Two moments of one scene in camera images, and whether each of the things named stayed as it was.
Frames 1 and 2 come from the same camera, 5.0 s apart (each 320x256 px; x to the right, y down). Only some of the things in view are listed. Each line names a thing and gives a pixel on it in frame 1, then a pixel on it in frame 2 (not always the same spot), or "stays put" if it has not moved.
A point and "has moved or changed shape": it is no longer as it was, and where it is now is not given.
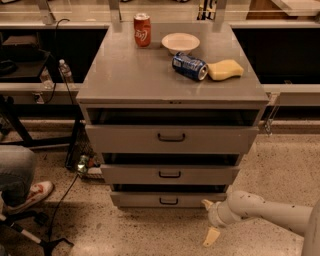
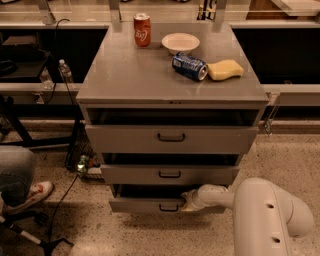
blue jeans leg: (17, 166) stays put
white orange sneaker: (38, 190) stays put
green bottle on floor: (82, 165) stays put
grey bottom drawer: (164, 199) has moved or changed shape
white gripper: (215, 215) → (202, 197)
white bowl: (180, 42) stays put
